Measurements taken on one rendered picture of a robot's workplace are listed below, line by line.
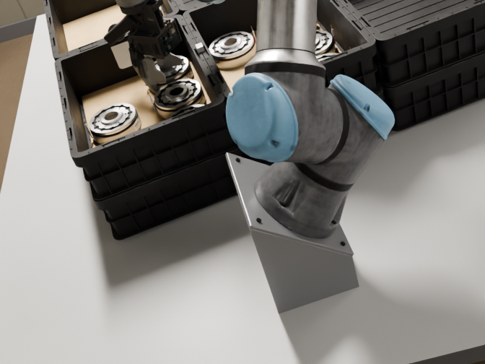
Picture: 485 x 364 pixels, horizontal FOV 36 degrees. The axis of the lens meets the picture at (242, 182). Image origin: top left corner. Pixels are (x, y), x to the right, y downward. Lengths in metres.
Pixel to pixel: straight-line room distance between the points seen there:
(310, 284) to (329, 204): 0.15
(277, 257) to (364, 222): 0.26
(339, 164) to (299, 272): 0.20
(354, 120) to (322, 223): 0.18
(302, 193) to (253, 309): 0.25
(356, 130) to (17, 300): 0.76
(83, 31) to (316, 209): 1.04
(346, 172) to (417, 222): 0.27
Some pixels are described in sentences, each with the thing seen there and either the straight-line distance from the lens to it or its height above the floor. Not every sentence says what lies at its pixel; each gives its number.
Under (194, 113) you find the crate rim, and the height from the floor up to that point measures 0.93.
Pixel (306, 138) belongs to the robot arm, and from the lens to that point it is 1.04.
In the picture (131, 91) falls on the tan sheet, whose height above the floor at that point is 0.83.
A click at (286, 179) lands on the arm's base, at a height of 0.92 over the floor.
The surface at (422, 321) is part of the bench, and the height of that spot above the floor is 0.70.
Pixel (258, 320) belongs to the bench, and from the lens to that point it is 1.29.
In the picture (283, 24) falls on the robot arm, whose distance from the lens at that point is 1.06.
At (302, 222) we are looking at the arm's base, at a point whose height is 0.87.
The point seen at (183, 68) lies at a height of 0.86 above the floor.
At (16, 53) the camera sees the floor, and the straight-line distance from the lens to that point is 4.09.
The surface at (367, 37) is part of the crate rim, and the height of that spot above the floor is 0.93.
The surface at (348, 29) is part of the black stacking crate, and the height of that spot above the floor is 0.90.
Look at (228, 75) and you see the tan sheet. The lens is 1.64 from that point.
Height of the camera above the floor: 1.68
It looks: 39 degrees down
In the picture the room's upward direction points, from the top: 19 degrees counter-clockwise
